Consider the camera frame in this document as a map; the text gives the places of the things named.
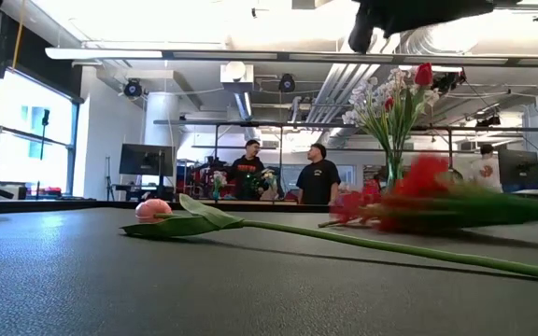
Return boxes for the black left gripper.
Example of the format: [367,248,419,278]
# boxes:
[347,0,497,54]

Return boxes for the white blossom bunch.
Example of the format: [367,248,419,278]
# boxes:
[341,77,399,155]
[380,67,442,155]

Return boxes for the green glass vase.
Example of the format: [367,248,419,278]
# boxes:
[384,148,405,193]

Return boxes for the pink tulip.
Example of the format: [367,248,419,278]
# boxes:
[119,193,538,285]

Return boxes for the small teal vase with flowers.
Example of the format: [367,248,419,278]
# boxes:
[210,170,229,202]

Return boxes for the person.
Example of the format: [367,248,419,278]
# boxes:
[225,138,270,201]
[469,143,503,193]
[295,143,343,205]

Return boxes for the black computer monitor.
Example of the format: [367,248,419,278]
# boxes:
[497,148,538,186]
[118,143,176,201]

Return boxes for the white ceiling box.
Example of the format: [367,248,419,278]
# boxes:
[219,61,255,93]

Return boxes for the black pipe rack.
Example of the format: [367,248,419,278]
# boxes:
[152,119,538,169]

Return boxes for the red tool cabinet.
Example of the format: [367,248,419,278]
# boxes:
[175,162,233,201]

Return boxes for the white light bar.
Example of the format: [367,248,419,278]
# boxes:
[44,46,538,67]

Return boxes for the thin black tripod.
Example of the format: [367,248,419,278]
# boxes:
[104,156,116,202]

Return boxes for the black table mat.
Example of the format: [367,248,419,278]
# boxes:
[0,207,538,336]

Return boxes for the black pole stand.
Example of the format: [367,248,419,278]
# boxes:
[35,108,51,200]

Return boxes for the yellow hanging strap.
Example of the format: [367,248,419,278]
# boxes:
[10,0,27,71]

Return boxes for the black aluminium table frame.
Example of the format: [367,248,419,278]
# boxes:
[0,199,331,216]

